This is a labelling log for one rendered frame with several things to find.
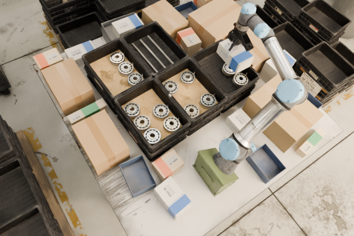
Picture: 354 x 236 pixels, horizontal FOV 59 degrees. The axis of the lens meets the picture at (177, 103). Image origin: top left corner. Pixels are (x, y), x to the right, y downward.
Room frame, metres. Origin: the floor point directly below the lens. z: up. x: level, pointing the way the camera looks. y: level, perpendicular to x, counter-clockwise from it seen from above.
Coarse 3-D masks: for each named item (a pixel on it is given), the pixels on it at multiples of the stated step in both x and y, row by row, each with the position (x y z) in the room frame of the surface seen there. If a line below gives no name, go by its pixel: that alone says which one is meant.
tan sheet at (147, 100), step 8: (144, 96) 1.05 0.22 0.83; (152, 96) 1.06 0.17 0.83; (144, 104) 0.99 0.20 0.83; (152, 104) 1.00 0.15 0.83; (144, 112) 0.94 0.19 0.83; (152, 112) 0.95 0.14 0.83; (152, 120) 0.89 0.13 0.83; (160, 120) 0.90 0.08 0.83; (160, 128) 0.85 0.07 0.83; (152, 136) 0.78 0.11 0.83
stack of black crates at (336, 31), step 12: (312, 12) 2.55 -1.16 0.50; (324, 12) 2.57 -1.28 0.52; (336, 12) 2.51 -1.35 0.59; (300, 24) 2.40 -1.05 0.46; (312, 24) 2.33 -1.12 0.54; (324, 24) 2.42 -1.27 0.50; (336, 24) 2.44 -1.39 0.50; (348, 24) 2.35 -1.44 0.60; (312, 36) 2.29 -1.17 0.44; (324, 36) 2.23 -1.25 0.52; (336, 36) 2.28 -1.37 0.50
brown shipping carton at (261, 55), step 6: (252, 36) 1.72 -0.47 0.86; (252, 42) 1.67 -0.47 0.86; (258, 42) 1.68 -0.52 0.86; (258, 48) 1.61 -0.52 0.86; (264, 48) 1.62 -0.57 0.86; (252, 54) 1.55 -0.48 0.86; (258, 54) 1.56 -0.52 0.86; (264, 54) 1.57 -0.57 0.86; (258, 60) 1.50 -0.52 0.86; (264, 60) 1.52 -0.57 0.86; (252, 66) 1.45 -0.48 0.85; (258, 66) 1.49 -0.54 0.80; (258, 72) 1.52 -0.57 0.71
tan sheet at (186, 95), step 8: (168, 80) 1.21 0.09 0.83; (176, 80) 1.22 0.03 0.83; (184, 88) 1.17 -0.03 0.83; (192, 88) 1.18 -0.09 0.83; (200, 88) 1.19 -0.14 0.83; (176, 96) 1.10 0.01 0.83; (184, 96) 1.11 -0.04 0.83; (192, 96) 1.12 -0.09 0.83; (200, 96) 1.13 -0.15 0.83; (184, 104) 1.05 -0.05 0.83; (200, 112) 1.01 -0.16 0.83
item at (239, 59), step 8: (224, 40) 1.37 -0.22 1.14; (224, 48) 1.31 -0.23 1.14; (240, 48) 1.33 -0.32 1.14; (224, 56) 1.29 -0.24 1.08; (232, 56) 1.25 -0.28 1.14; (240, 56) 1.27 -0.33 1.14; (248, 56) 1.28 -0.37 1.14; (232, 64) 1.23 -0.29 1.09; (240, 64) 1.21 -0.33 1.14; (248, 64) 1.26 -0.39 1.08
